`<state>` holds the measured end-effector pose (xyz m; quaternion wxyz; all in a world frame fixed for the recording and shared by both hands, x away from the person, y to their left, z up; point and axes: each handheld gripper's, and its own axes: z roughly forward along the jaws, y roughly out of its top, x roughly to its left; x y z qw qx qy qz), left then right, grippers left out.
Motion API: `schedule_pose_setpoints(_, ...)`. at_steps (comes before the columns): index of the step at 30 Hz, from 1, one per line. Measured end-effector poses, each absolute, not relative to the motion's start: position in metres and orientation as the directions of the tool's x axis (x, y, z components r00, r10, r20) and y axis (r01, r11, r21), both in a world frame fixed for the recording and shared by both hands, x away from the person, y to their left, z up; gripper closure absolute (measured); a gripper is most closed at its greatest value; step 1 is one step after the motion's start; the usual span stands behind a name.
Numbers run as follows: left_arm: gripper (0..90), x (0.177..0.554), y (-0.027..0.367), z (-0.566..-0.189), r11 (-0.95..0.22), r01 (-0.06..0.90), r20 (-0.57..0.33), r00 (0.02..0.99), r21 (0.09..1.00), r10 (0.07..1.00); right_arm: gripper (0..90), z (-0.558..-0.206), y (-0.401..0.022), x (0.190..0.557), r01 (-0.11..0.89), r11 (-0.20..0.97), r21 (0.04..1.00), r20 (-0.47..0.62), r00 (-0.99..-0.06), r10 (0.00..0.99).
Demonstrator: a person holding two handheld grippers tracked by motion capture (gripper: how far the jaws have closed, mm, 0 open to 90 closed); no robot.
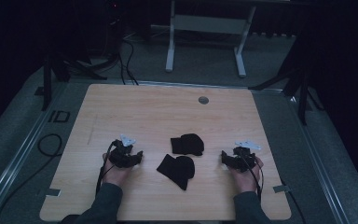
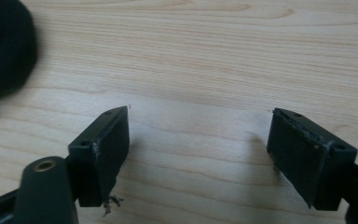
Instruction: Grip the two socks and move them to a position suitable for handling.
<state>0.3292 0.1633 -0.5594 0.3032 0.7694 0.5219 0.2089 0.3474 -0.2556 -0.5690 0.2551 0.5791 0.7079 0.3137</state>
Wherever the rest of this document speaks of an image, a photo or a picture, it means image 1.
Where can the black sock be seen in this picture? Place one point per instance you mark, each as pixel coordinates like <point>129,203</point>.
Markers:
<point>188,144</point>
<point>177,169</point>

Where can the grey table grommet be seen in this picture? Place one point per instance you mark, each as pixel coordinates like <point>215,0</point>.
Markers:
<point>203,100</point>

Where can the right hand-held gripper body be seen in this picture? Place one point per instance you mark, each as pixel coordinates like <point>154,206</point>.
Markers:
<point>242,155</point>

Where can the black tripod stand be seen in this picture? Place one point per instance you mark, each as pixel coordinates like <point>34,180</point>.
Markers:
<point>62,71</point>
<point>295,81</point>

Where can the person's left hand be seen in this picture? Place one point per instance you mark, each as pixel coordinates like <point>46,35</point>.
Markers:
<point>115,174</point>

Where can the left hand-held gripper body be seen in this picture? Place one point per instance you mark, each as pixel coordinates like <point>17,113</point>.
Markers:
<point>121,154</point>

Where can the person's right hand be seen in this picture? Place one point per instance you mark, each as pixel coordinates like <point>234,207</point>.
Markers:
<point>247,180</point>

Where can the white metal table frame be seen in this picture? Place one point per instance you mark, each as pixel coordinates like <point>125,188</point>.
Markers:
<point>208,28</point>

